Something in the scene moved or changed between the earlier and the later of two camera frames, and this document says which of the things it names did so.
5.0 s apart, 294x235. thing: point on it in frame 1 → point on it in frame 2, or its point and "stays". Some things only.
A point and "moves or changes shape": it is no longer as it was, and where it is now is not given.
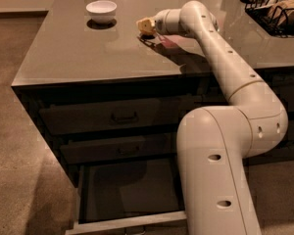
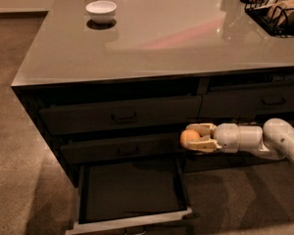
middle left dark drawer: [151, 147] stays
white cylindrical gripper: [160, 23] → [227, 136]
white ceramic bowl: [102, 12] stays
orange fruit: [148, 31] moves or changes shape
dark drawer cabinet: [112, 99] stays
